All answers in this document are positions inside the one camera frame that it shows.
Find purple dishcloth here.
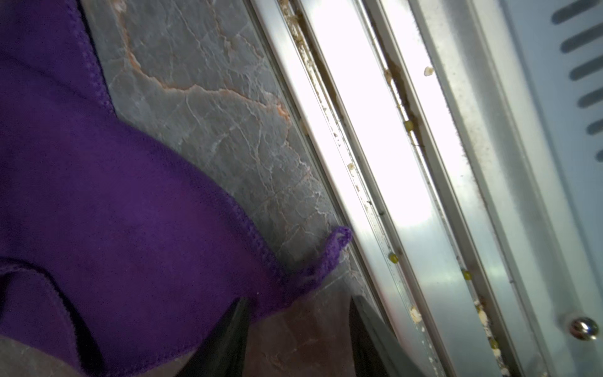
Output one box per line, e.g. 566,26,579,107
1,1,352,376

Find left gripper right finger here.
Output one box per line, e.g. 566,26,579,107
349,295,424,377

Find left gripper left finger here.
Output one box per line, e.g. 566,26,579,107
176,298,251,377

